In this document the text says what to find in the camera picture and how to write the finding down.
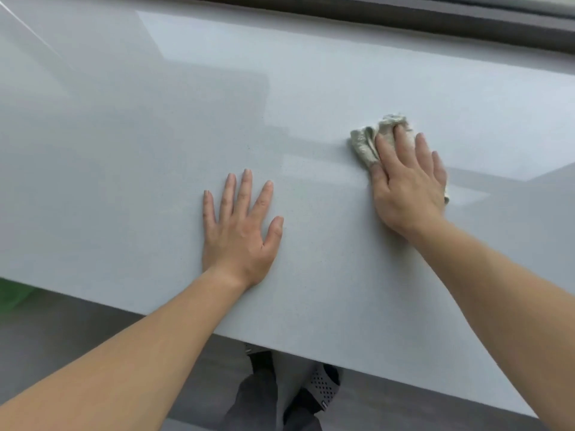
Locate grey trousers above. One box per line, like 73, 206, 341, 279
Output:
220, 370, 324, 431

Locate dark brown window frame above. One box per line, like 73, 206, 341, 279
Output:
172, 0, 575, 54

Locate person's left forearm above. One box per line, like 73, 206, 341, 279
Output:
0, 269, 250, 431

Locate green plastic basin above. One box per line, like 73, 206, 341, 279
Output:
0, 278, 36, 317

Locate black left sock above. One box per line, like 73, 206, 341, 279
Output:
249, 352, 276, 375

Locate person's right hand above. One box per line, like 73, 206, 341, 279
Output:
369, 123, 449, 241

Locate white cleaning cloth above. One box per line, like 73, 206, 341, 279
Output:
350, 114, 451, 205

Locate person's right forearm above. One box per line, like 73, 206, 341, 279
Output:
406, 215, 575, 431

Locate person's left hand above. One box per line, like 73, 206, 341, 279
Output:
202, 169, 285, 290

